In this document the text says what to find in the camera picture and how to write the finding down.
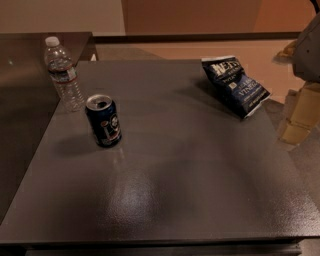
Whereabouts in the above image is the blue chip bag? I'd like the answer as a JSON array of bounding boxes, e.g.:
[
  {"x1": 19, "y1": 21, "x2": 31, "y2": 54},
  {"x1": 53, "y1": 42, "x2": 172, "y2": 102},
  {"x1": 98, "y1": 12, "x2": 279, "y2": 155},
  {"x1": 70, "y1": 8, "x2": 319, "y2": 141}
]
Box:
[{"x1": 201, "y1": 55, "x2": 271, "y2": 119}]

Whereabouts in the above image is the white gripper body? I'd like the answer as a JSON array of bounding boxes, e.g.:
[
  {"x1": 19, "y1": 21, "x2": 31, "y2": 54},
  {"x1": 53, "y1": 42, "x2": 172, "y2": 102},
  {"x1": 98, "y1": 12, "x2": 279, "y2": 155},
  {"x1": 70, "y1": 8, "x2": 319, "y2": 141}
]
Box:
[{"x1": 293, "y1": 13, "x2": 320, "y2": 82}]

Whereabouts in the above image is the blue pepsi can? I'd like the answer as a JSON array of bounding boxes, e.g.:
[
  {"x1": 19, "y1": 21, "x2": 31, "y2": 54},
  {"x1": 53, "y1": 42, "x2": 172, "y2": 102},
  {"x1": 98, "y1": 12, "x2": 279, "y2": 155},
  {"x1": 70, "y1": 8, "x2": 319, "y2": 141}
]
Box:
[{"x1": 85, "y1": 94, "x2": 122, "y2": 148}]

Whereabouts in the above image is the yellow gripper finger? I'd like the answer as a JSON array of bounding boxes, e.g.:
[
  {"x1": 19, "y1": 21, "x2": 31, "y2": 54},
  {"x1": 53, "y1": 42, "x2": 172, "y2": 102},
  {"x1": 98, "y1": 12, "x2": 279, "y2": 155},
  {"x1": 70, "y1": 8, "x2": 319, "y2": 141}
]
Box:
[
  {"x1": 276, "y1": 40, "x2": 297, "y2": 59},
  {"x1": 279, "y1": 82, "x2": 320, "y2": 145}
]

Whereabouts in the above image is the clear plastic water bottle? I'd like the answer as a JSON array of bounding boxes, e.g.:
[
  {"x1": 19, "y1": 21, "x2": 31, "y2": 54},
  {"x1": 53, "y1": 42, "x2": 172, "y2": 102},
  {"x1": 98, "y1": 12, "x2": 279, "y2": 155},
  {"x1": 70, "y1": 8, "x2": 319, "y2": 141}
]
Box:
[{"x1": 44, "y1": 36, "x2": 84, "y2": 112}]

